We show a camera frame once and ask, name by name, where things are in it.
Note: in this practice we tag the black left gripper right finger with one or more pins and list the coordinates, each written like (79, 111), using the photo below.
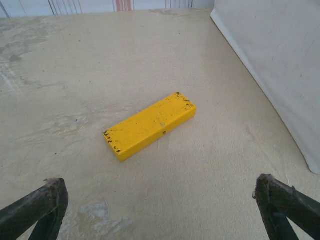
(280, 207)

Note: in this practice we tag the white fabric divider box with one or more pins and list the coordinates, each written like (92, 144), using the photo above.
(280, 62)

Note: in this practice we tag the yellow wooden block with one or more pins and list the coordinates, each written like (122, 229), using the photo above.
(150, 125)

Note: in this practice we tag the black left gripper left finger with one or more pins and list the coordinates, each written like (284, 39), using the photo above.
(37, 207)

